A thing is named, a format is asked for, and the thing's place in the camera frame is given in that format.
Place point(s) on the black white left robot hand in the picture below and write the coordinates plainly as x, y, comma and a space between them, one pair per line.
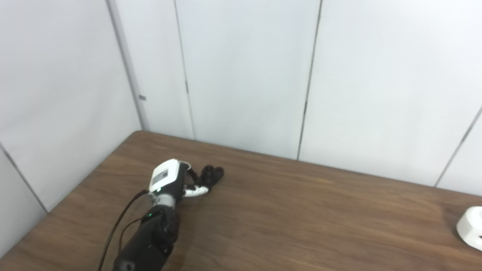
167, 178

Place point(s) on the round white plastic piece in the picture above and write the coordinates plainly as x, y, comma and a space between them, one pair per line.
470, 227

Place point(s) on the black plastic holder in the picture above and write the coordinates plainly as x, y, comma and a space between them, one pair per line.
212, 175

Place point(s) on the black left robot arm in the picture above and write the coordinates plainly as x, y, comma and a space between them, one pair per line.
150, 237

